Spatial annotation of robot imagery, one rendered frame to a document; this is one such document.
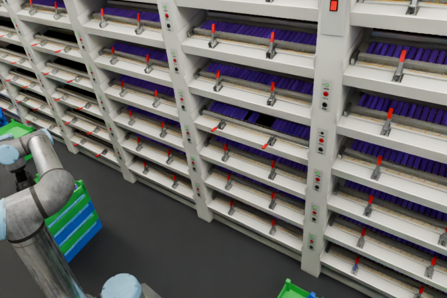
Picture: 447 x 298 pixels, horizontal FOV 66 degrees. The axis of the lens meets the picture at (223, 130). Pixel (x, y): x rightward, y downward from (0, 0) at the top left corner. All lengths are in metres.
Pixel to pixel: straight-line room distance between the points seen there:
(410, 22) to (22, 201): 1.24
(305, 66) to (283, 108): 0.22
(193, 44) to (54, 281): 1.03
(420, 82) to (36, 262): 1.33
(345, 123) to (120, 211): 1.64
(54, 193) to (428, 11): 1.22
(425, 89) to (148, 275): 1.61
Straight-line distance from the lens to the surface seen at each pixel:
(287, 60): 1.27
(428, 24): 1.09
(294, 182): 1.61
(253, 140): 1.53
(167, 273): 2.05
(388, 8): 1.12
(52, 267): 1.38
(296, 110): 1.35
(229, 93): 1.49
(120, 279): 1.63
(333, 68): 1.19
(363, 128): 1.29
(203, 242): 2.12
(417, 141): 1.27
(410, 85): 1.16
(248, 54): 1.34
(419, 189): 1.40
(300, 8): 1.17
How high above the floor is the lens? 1.67
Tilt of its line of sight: 35 degrees down
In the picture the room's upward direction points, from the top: 6 degrees counter-clockwise
